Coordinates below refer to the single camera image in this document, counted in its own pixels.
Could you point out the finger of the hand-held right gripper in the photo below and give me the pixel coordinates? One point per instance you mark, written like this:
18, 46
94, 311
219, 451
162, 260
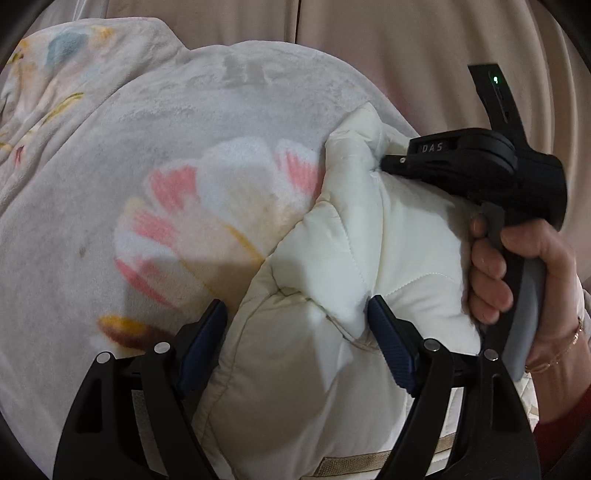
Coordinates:
429, 162

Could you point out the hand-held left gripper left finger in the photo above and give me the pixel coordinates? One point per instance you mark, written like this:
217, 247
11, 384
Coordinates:
203, 344

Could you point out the person's right forearm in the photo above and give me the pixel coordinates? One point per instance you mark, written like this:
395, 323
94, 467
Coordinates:
563, 397

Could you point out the beige draped cloth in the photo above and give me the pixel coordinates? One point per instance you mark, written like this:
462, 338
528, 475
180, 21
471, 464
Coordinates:
378, 41

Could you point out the person's right hand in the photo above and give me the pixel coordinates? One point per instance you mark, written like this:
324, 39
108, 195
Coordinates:
561, 286

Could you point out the floral fleece blanket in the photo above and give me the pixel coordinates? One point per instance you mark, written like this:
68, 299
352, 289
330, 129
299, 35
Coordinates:
138, 147

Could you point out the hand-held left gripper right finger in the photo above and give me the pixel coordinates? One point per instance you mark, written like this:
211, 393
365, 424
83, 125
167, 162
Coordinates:
390, 344

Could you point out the white quilted comforter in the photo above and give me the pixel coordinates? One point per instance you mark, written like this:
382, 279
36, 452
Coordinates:
323, 258

